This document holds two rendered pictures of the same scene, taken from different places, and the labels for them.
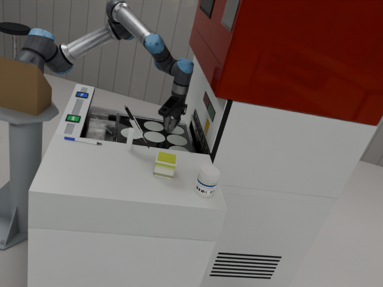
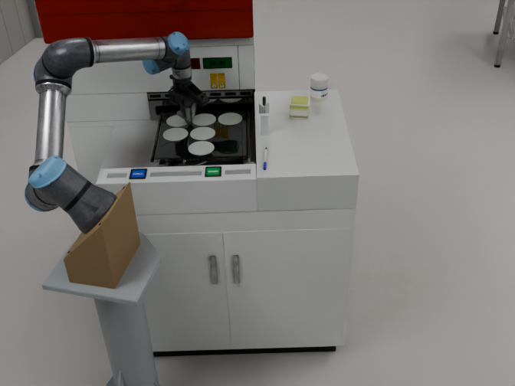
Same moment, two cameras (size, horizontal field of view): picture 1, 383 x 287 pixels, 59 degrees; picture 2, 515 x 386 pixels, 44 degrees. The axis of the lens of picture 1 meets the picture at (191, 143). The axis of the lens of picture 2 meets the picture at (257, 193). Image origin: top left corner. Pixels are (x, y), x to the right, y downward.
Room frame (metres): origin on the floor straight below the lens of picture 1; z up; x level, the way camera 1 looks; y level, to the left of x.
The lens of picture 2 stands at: (0.62, 2.24, 2.23)
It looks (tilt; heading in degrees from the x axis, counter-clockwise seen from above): 37 degrees down; 285
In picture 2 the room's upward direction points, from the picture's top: 2 degrees counter-clockwise
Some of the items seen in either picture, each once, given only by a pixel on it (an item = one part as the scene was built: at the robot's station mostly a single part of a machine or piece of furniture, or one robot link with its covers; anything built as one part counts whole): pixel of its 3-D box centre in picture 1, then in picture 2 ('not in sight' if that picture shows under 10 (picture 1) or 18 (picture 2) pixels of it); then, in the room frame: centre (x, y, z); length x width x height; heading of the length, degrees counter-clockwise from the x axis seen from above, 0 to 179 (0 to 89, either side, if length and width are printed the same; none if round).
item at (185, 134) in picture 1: (154, 136); (202, 133); (1.40, 0.18, 0.90); 0.34 x 0.34 x 0.01; 15
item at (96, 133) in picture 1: (96, 136); not in sight; (1.32, 0.43, 0.87); 0.36 x 0.08 x 0.03; 15
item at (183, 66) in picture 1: (183, 72); (178, 52); (1.49, 0.12, 1.21); 0.09 x 0.08 x 0.11; 60
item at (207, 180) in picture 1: (207, 181); (319, 87); (0.98, -0.09, 1.01); 0.07 x 0.07 x 0.10
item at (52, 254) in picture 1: (117, 224); (227, 243); (1.30, 0.26, 0.41); 0.96 x 0.64 x 0.82; 15
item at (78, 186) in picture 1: (132, 185); (300, 145); (1.00, 0.17, 0.89); 0.62 x 0.35 x 0.14; 105
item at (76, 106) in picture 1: (76, 120); (178, 189); (1.37, 0.54, 0.89); 0.55 x 0.09 x 0.14; 15
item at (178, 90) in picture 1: (179, 87); (181, 71); (1.49, 0.12, 1.13); 0.08 x 0.08 x 0.05
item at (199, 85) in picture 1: (200, 104); (156, 81); (1.65, 0.01, 1.02); 0.81 x 0.03 x 0.40; 15
